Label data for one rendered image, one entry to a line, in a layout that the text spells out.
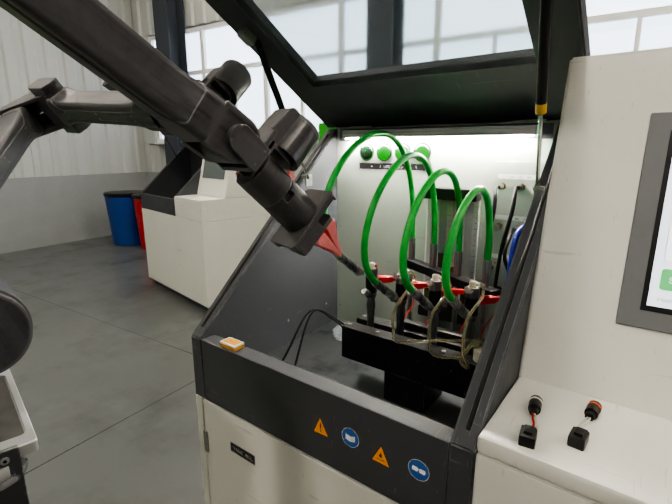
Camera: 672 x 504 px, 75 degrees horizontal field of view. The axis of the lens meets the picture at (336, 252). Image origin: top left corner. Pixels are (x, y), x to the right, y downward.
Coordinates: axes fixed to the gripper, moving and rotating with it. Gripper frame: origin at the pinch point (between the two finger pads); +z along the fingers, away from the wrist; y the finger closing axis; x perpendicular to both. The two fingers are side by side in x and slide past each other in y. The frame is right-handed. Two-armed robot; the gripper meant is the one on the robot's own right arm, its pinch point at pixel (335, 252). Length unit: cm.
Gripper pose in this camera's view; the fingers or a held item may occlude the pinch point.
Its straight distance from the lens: 69.1
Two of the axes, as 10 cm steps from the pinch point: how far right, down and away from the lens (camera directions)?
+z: 5.7, 5.7, 6.0
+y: 5.4, -8.0, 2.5
